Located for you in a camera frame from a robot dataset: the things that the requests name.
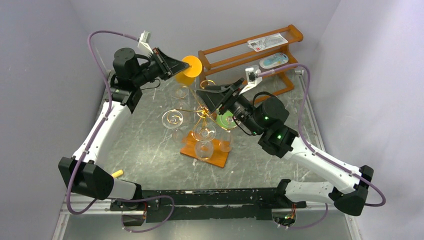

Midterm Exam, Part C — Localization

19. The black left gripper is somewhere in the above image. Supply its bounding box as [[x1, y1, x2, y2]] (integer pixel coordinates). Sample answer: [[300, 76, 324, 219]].
[[136, 49, 192, 88]]

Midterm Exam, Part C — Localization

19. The orange plastic wine glass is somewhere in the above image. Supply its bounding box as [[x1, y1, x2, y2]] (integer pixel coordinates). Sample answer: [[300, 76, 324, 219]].
[[175, 55, 203, 86]]

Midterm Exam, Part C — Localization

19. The green plastic wine glass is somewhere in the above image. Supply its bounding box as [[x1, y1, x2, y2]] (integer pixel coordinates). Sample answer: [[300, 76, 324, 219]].
[[216, 110, 237, 130]]

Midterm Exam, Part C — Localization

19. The clear wine glass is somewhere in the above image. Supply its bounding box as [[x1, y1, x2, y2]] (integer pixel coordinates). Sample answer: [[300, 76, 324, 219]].
[[219, 129, 234, 153], [161, 109, 184, 144], [170, 83, 189, 108], [192, 123, 217, 162]]

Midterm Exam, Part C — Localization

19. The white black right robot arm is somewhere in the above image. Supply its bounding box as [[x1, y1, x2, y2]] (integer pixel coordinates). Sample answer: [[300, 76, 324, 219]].
[[195, 78, 374, 217]]

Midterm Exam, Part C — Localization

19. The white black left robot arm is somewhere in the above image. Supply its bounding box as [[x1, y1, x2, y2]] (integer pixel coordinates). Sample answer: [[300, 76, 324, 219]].
[[58, 47, 190, 210]]

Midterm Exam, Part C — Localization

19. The wooden three-tier shelf rack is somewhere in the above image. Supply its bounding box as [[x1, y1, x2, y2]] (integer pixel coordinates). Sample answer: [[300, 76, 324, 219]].
[[198, 24, 304, 96]]

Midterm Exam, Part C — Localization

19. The blue blister pack middle shelf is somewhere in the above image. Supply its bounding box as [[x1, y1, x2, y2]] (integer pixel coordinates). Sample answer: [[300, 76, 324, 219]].
[[259, 52, 289, 69]]

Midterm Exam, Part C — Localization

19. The white flat packet top shelf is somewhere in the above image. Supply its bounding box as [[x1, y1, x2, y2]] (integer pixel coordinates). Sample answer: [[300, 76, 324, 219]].
[[247, 33, 289, 52]]

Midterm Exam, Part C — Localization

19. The yellow pink marker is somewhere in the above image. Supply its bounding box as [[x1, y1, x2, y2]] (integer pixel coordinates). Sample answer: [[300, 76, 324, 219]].
[[111, 169, 124, 178]]

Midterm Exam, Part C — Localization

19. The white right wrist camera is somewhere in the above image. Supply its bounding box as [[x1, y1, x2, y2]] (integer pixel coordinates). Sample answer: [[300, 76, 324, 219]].
[[239, 65, 263, 95]]

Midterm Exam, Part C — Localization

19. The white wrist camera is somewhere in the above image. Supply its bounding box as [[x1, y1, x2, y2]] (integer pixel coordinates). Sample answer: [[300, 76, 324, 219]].
[[137, 30, 153, 56], [239, 65, 263, 95]]

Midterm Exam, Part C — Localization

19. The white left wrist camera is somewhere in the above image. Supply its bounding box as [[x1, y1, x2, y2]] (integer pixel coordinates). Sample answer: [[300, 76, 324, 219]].
[[137, 30, 153, 56]]

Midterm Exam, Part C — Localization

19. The gold wire wine glass rack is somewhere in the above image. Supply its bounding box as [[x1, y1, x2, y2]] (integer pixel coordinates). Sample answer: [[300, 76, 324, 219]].
[[161, 83, 236, 168]]

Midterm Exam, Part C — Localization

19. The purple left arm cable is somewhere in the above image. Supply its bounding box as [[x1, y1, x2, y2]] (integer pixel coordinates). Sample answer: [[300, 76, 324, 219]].
[[65, 30, 140, 216]]

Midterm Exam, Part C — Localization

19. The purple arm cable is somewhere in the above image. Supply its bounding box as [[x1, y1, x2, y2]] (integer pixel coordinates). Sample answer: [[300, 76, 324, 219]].
[[256, 63, 387, 208], [65, 30, 140, 216]]

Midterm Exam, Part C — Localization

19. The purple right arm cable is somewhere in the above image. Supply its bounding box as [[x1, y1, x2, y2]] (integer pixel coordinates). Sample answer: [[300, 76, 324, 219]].
[[256, 63, 387, 208]]

